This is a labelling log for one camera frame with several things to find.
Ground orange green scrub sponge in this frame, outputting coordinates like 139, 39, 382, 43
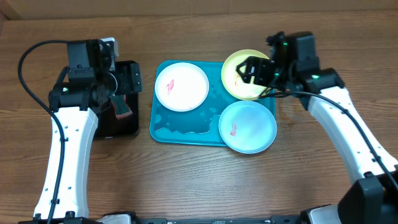
110, 95, 132, 119

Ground white plate with red stain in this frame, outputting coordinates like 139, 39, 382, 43
155, 62, 210, 112

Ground light blue plate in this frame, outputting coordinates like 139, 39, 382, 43
218, 101, 277, 154

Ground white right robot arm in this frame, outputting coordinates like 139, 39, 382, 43
236, 32, 397, 224

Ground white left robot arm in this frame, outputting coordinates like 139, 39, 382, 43
32, 37, 142, 223

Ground black plastic tray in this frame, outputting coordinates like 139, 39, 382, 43
94, 60, 140, 139

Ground teal plastic tray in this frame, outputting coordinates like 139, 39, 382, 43
149, 60, 277, 147

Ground yellow plate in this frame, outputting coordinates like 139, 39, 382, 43
221, 49, 271, 100

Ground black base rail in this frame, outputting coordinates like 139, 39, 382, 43
132, 215, 307, 224

